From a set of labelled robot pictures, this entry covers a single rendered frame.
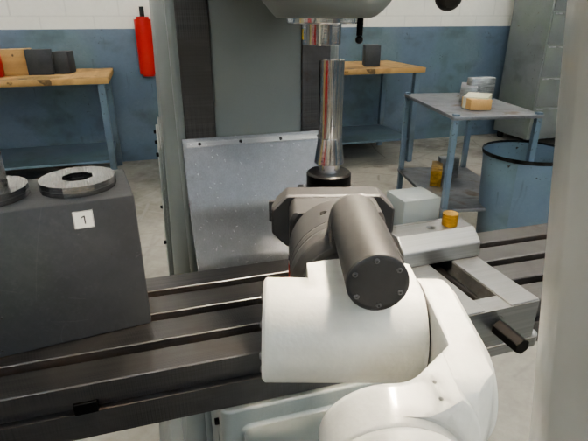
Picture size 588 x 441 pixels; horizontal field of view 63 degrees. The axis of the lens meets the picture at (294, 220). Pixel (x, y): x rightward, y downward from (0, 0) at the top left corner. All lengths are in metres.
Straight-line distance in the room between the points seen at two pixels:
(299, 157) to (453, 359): 0.80
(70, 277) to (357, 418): 0.48
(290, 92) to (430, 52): 4.66
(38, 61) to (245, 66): 3.45
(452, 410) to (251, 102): 0.83
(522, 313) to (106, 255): 0.51
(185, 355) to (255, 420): 0.13
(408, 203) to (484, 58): 5.35
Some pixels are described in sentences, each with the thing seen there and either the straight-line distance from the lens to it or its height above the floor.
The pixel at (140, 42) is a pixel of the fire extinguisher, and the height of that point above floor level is 1.09.
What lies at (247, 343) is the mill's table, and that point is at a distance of 0.63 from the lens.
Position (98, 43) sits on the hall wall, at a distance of 4.80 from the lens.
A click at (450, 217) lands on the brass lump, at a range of 0.70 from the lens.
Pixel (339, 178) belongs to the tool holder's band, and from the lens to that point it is 0.49.
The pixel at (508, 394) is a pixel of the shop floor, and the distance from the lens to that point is 2.08.
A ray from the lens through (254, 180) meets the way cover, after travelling 0.98.
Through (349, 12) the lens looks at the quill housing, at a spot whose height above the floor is 1.32.
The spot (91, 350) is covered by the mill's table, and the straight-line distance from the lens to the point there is 0.67.
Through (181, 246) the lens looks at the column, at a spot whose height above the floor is 0.84.
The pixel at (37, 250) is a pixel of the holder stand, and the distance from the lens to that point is 0.63.
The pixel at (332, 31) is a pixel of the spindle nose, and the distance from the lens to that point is 0.60.
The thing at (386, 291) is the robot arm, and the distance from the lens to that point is 0.26.
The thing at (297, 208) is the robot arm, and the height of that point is 1.15.
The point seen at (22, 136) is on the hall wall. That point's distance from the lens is 5.01.
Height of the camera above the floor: 1.31
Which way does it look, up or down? 23 degrees down
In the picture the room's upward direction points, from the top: straight up
